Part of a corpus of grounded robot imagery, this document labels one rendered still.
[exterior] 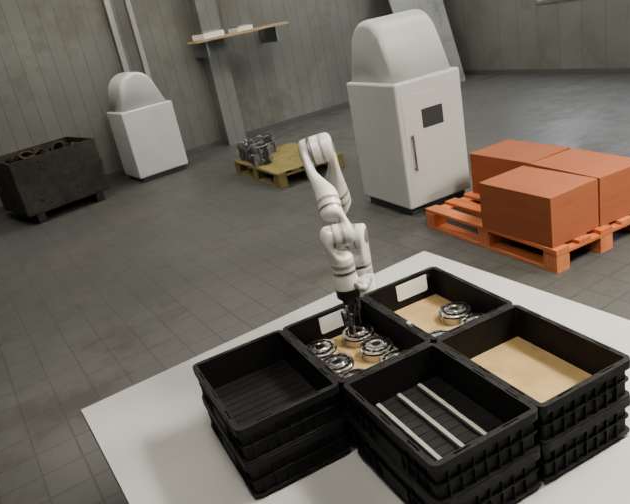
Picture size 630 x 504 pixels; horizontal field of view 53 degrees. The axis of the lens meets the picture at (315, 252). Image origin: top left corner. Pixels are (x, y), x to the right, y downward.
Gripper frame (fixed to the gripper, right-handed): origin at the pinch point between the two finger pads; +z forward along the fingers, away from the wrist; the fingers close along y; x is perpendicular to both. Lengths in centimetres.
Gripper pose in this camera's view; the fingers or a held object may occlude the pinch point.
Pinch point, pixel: (354, 325)
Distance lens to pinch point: 199.8
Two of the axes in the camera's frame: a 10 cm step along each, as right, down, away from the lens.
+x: 9.4, -0.5, -3.5
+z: 1.9, 9.0, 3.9
